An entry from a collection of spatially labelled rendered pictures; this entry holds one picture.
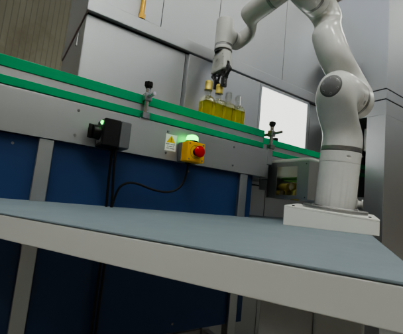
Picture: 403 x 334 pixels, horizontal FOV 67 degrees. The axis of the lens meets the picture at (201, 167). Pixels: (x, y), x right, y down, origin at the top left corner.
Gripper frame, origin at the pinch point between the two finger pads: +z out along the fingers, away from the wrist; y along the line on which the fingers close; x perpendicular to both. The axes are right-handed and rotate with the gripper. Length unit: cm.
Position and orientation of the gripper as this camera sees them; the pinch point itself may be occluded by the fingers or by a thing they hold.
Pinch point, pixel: (220, 84)
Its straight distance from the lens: 145.3
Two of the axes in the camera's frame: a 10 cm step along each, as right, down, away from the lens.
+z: -0.9, 9.9, -1.1
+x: 8.4, 1.4, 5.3
